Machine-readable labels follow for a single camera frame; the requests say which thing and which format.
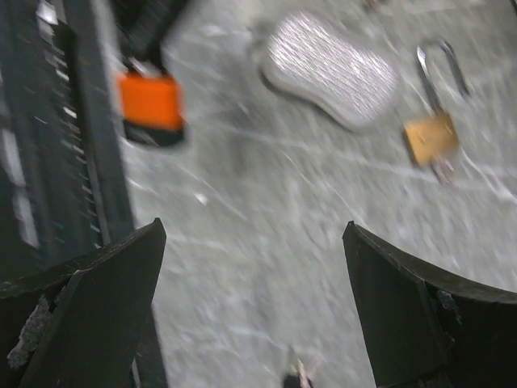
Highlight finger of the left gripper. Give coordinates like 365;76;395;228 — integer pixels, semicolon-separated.
110;0;190;67

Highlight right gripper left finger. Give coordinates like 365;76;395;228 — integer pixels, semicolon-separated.
1;218;166;387

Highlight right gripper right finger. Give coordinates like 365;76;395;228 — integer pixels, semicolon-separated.
343;221;516;387

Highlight orange black padlock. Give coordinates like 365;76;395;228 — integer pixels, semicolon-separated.
117;57;186;148

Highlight key ring with keys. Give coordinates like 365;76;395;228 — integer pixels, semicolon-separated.
282;345;320;388

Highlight large brass padlock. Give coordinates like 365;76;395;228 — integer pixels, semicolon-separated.
404;37;470;184

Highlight silver glitter sponge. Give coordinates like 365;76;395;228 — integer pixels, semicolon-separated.
250;9;401;133

